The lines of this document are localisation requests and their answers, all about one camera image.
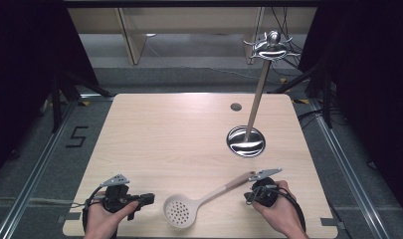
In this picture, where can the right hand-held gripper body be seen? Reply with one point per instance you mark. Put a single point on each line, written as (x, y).
(263, 191)

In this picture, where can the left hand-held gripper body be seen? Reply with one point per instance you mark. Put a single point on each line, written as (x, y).
(115, 194)

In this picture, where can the person's right hand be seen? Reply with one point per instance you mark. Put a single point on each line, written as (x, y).
(282, 209)

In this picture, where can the person's left hand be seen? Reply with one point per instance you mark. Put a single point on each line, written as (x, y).
(102, 220)

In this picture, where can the metal utensil hanging rack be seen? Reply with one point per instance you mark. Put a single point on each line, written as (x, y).
(252, 139)

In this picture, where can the grey round table grommet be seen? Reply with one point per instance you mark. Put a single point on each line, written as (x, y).
(236, 107)

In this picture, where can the black metal stand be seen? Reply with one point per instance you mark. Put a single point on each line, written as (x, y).
(321, 86)
(61, 96)

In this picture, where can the dark curtain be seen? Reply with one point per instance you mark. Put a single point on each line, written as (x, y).
(30, 66)
(371, 83)

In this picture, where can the light wooden shelf unit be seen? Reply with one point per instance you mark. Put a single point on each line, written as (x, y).
(132, 40)

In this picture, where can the metal floor rail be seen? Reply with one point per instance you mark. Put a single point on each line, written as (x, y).
(348, 169)
(36, 172)

